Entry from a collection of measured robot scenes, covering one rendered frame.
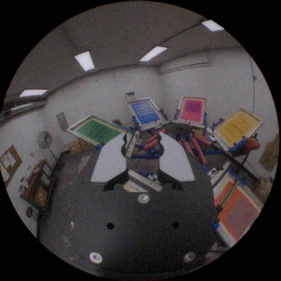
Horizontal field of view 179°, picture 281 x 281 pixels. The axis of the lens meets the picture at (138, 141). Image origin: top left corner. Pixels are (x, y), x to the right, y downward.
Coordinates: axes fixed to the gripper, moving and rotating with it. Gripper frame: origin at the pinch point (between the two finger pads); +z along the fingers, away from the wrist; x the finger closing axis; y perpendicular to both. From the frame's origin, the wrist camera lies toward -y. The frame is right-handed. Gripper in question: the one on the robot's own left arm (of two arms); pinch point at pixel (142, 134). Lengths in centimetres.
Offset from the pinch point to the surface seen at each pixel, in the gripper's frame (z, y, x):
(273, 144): 8, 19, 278
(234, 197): -5, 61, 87
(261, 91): 68, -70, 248
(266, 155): 12, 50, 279
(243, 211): -26, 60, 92
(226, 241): -40, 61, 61
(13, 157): 6, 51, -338
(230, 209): -14, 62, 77
